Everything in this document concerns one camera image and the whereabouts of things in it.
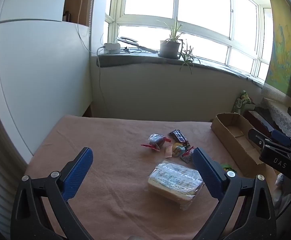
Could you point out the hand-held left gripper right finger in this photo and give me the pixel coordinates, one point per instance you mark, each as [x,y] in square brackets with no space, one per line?
[208,172]

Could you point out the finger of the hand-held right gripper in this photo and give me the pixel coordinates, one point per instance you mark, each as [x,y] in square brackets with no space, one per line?
[281,137]
[258,136]

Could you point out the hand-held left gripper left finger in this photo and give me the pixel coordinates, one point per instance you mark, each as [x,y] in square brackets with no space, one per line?
[78,172]

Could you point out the brown cardboard box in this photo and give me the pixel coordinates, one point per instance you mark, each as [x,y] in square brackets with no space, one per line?
[235,132]

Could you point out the large clear cracker pack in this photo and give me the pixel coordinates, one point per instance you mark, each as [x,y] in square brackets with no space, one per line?
[175,180]

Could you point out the yellow green snack packet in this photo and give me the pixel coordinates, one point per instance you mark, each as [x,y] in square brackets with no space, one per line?
[178,148]

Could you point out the tan snack packet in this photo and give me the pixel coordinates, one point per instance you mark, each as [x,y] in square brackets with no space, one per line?
[168,151]

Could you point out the clear red-ended snack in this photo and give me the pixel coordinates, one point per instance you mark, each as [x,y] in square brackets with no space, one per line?
[156,141]

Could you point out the person's right hand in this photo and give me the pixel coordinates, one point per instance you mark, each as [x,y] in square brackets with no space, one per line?
[280,180]

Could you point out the white lace cloth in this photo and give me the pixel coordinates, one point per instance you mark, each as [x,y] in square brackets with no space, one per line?
[283,120]

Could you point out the dark red open box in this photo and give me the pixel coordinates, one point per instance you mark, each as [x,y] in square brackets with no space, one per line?
[255,118]

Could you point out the green candy packet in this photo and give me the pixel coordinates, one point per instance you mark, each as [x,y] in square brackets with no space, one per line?
[226,166]

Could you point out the small black patterned packet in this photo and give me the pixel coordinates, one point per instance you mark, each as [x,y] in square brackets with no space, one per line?
[186,156]

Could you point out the green paper bag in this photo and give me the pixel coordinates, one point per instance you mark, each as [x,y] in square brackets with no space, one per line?
[237,106]

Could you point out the green snack bag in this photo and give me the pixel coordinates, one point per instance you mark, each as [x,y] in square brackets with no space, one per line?
[245,97]

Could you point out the black candy bar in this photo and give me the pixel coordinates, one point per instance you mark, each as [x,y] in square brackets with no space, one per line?
[179,136]

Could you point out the white cabinet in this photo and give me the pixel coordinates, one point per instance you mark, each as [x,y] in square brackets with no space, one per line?
[35,67]

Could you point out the potted spider plant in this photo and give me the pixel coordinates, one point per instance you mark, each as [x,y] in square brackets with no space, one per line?
[169,50]

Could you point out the white device box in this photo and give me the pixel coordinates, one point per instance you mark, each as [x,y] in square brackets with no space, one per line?
[111,48]

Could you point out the dark flat object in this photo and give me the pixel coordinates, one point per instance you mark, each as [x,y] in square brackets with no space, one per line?
[128,40]

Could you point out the window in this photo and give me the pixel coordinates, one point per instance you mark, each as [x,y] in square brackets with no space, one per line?
[198,5]

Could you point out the wooden shelf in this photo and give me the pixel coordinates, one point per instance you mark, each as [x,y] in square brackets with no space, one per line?
[73,0]

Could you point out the wall poster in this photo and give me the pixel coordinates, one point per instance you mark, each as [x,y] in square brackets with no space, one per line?
[280,55]

